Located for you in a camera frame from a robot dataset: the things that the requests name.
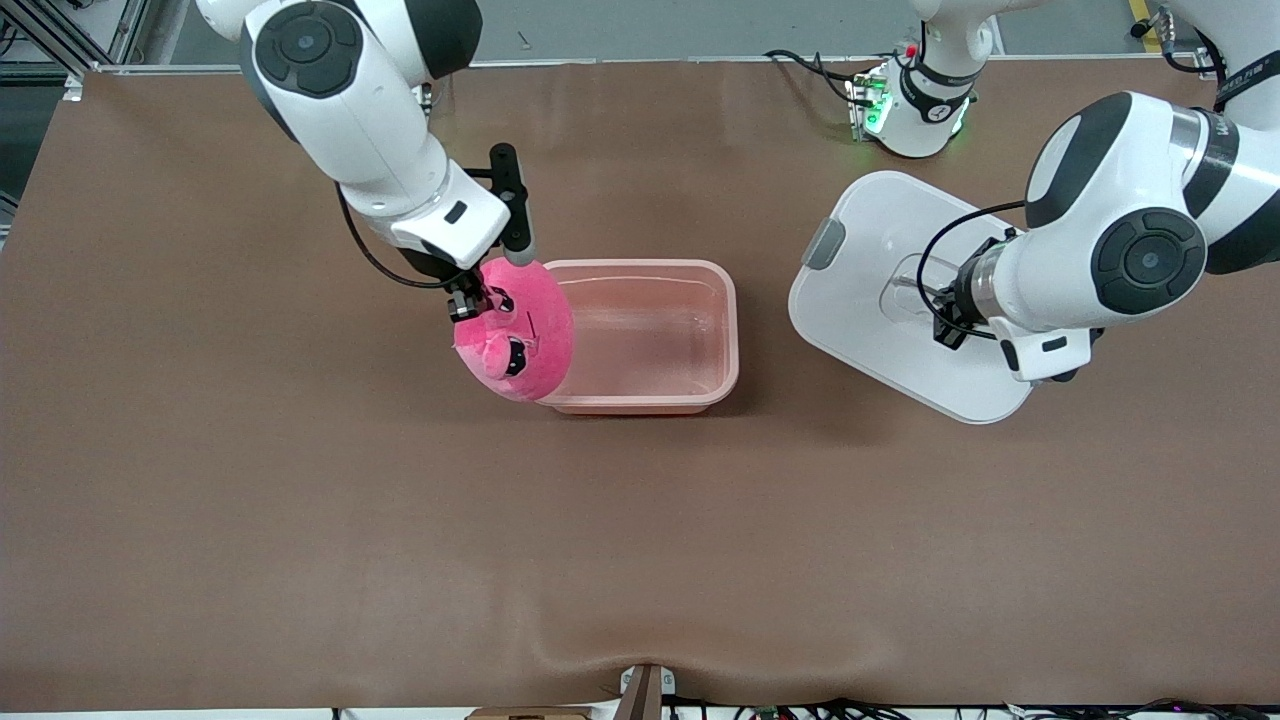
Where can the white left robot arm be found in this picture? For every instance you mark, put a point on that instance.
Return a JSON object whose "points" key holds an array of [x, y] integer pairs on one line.
{"points": [[1130, 180]]}

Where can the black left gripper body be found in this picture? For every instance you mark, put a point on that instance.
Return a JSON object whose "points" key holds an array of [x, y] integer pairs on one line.
{"points": [[958, 305]]}

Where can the pink plush toy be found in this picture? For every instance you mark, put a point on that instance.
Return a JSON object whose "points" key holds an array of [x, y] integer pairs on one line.
{"points": [[540, 340]]}

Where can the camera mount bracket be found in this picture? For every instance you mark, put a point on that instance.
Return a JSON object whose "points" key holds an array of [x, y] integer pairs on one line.
{"points": [[645, 695]]}

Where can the white box lid grey latches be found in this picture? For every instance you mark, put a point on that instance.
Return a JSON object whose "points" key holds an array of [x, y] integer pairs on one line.
{"points": [[860, 330]]}

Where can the brown table mat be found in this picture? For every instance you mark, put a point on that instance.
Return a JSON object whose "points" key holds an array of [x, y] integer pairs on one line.
{"points": [[640, 550]]}

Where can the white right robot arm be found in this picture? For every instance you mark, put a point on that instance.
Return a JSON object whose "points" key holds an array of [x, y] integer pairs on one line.
{"points": [[340, 120]]}

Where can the aluminium table edge rail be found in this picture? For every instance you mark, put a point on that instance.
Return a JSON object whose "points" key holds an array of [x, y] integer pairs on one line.
{"points": [[600, 61]]}

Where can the pink plastic box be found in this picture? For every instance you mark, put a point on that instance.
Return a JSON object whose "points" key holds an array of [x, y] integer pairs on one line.
{"points": [[650, 330]]}

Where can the aluminium frame post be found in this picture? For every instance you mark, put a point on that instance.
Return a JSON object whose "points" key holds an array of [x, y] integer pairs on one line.
{"points": [[130, 25]]}

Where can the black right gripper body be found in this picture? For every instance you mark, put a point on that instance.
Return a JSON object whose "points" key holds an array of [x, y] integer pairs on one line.
{"points": [[441, 267]]}

